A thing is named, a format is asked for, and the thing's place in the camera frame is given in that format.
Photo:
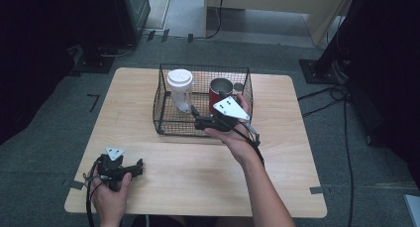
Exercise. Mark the black stand base plate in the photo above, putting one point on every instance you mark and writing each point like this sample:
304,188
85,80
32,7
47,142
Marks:
94,63
317,71

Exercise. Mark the black equipment cabinet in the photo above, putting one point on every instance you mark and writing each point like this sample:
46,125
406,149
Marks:
132,12

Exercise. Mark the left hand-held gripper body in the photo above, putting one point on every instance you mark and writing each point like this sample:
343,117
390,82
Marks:
112,170

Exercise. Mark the person's legs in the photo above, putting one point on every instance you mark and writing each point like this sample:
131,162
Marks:
198,222

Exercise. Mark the person's right hand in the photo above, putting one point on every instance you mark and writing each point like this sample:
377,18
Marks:
242,144

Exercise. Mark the dark curtain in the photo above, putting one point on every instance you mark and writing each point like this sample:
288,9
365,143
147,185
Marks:
33,55
386,71

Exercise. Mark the grey tape piece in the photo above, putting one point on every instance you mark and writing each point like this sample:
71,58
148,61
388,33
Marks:
316,190
76,184

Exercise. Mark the dark round disc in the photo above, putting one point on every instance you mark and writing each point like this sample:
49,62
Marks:
238,87

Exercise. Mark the clear cup with white lid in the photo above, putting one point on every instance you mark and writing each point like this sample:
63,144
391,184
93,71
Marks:
181,88

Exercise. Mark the red metal cup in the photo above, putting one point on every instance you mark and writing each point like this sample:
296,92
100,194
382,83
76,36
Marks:
214,99

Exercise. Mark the beige wooden cabinet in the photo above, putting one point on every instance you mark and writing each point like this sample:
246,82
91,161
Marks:
280,0

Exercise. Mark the white flat object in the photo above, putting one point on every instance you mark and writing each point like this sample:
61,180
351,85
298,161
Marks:
413,210

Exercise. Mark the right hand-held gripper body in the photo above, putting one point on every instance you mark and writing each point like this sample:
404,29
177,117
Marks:
229,109

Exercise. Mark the black floor tape strip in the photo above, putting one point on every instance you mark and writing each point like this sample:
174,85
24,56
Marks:
190,38
165,35
151,35

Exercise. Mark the person's left hand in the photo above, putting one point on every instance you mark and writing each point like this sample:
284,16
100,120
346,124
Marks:
110,204

